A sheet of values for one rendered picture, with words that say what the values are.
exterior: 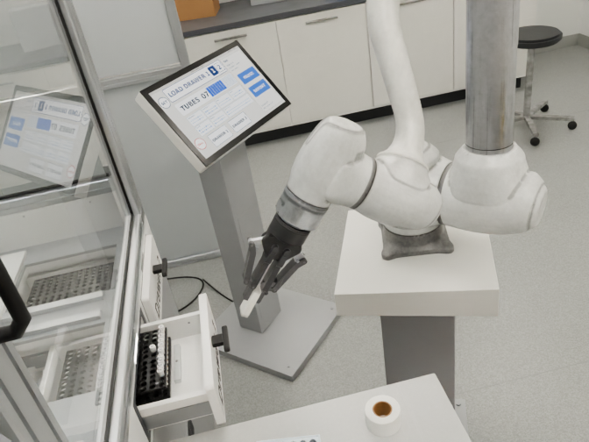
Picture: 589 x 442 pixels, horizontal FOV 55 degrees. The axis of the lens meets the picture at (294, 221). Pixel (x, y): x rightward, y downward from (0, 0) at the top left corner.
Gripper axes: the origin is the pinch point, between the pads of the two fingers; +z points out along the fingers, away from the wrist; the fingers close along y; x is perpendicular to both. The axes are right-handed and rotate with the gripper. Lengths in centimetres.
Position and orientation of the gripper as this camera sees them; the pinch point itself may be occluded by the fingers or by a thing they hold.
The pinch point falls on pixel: (250, 300)
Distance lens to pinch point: 117.3
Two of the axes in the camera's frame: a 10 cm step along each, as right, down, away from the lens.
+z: -4.4, 8.1, 3.9
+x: 1.8, 5.1, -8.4
